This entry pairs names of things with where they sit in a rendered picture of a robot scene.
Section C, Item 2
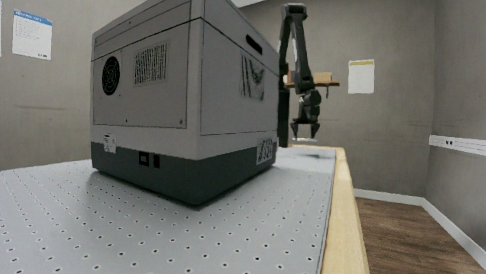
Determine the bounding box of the grey boxy benchtop instrument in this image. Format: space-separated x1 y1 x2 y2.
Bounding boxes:
90 0 279 205

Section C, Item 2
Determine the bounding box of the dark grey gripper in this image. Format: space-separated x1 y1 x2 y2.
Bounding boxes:
290 118 320 140

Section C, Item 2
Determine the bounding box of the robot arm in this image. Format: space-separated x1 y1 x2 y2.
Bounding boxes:
277 3 322 121

